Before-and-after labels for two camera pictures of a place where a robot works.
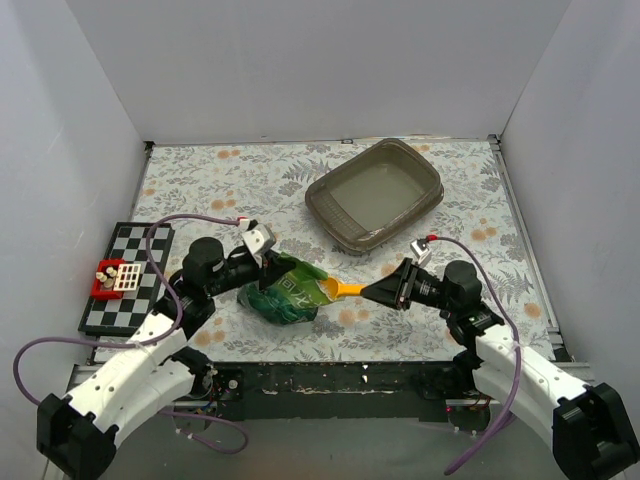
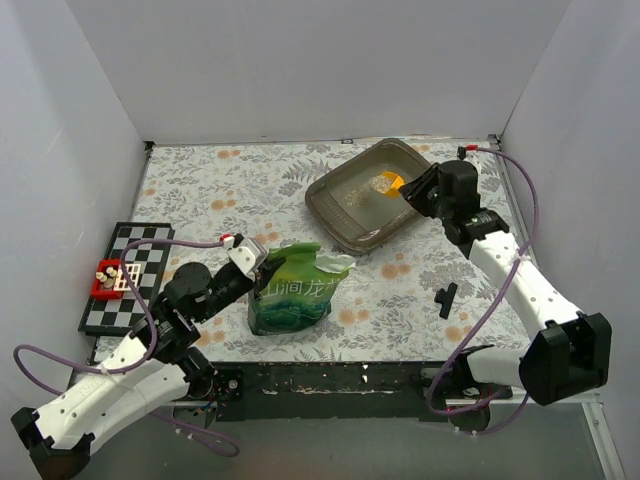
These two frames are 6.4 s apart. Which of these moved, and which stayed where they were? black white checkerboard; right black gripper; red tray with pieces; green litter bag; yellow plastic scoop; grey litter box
Moved: yellow plastic scoop; right black gripper; green litter bag
Stayed: black white checkerboard; grey litter box; red tray with pieces
